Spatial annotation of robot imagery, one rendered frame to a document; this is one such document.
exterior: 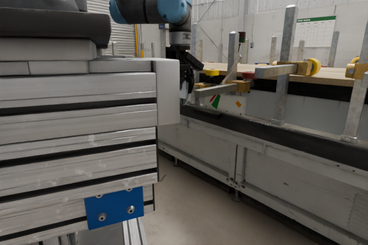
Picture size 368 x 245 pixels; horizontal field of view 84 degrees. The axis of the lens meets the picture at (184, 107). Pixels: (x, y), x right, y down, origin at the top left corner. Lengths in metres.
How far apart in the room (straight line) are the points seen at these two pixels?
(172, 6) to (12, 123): 0.44
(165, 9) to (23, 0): 0.38
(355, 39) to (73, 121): 8.00
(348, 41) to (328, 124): 7.01
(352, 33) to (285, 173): 7.04
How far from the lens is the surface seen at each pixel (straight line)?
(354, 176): 1.00
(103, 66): 0.28
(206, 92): 0.83
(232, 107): 1.06
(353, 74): 0.88
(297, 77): 1.10
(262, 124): 0.98
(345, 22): 8.15
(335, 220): 1.39
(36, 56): 0.27
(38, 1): 0.28
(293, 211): 1.41
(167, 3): 0.59
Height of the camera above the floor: 1.00
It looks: 15 degrees down
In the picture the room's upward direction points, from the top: straight up
